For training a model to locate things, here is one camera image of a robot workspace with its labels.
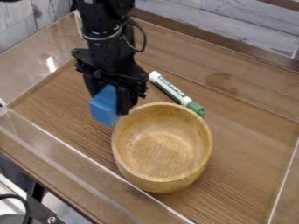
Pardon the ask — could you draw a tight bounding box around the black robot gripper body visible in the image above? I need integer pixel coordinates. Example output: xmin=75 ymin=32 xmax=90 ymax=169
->
xmin=70 ymin=25 xmax=148 ymax=86

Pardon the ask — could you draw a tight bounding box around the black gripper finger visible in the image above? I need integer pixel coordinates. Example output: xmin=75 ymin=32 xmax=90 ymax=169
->
xmin=82 ymin=74 xmax=113 ymax=96
xmin=116 ymin=80 xmax=148 ymax=116

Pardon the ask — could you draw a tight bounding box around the blue rectangular block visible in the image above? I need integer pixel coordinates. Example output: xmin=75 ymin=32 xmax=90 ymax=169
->
xmin=87 ymin=85 xmax=118 ymax=126

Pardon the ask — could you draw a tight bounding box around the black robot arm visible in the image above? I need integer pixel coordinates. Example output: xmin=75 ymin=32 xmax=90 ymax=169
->
xmin=70 ymin=0 xmax=148 ymax=116

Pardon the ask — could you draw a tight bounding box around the brown wooden bowl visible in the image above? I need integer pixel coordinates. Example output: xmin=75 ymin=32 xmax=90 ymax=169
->
xmin=110 ymin=102 xmax=212 ymax=193

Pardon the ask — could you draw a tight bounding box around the green white marker pen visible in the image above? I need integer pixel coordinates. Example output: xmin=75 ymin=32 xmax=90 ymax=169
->
xmin=149 ymin=71 xmax=205 ymax=116

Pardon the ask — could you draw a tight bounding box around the black cable lower left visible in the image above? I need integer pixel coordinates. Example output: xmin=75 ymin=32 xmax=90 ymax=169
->
xmin=0 ymin=193 xmax=31 ymax=224

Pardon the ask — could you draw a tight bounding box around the black metal table frame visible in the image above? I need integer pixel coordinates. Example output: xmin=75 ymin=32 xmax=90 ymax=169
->
xmin=26 ymin=182 xmax=66 ymax=224

